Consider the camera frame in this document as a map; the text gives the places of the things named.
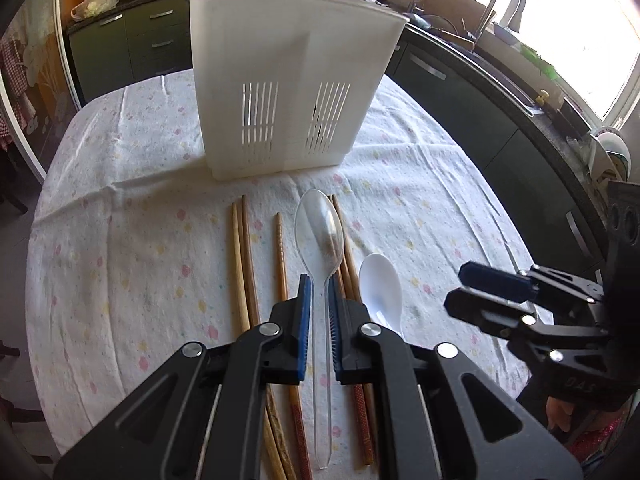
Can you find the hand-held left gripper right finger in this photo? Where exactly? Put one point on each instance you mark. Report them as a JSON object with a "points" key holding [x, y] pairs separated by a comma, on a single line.
{"points": [[336, 340]]}

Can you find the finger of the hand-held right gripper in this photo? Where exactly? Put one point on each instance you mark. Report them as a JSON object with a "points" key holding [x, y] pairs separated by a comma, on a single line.
{"points": [[495, 280], [480, 310]]}

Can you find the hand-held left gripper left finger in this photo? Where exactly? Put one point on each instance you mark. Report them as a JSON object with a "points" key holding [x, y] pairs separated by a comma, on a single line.
{"points": [[302, 330]]}

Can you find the white plastic spoon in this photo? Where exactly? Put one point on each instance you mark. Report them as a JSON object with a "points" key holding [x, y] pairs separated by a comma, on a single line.
{"points": [[380, 285]]}

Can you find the clear plastic spoon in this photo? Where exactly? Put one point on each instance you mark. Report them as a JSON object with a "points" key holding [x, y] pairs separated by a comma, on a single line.
{"points": [[315, 230]]}

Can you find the white plastic utensil holder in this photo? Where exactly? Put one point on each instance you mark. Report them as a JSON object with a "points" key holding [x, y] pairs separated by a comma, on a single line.
{"points": [[280, 50]]}

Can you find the person's right hand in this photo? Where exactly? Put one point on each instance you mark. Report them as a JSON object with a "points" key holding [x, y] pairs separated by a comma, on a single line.
{"points": [[559, 412]]}

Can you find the white dishes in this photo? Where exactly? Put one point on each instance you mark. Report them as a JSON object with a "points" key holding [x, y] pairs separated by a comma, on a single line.
{"points": [[612, 150]]}

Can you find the green sink-side cabinet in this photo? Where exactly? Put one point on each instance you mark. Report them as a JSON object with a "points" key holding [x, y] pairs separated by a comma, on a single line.
{"points": [[475, 125]]}

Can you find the yellow tap knob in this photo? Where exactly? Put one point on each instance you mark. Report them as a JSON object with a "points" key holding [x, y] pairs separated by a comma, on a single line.
{"points": [[542, 96]]}

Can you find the floral white tablecloth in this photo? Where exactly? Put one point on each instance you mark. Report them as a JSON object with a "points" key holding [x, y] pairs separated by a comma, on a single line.
{"points": [[125, 260]]}

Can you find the steel sink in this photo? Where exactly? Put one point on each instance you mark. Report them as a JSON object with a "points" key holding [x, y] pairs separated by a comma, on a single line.
{"points": [[505, 85]]}

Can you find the green plastic basket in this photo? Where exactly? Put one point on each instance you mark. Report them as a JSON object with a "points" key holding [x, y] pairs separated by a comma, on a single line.
{"points": [[540, 60]]}

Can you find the kitchen window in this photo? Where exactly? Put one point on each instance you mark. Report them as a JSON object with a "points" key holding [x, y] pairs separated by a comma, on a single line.
{"points": [[575, 20]]}

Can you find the wooden cutting board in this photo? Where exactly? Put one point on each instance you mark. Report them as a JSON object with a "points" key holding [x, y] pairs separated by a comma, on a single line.
{"points": [[450, 0]]}

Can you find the green stove-side cabinet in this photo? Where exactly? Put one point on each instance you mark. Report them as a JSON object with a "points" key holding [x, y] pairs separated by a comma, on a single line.
{"points": [[150, 45]]}

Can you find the glass sliding door with decals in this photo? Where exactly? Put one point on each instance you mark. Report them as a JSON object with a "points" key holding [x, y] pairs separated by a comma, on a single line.
{"points": [[35, 60]]}

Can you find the clear plastic bag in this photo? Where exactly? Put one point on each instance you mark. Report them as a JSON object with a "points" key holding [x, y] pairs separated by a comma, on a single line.
{"points": [[95, 7]]}

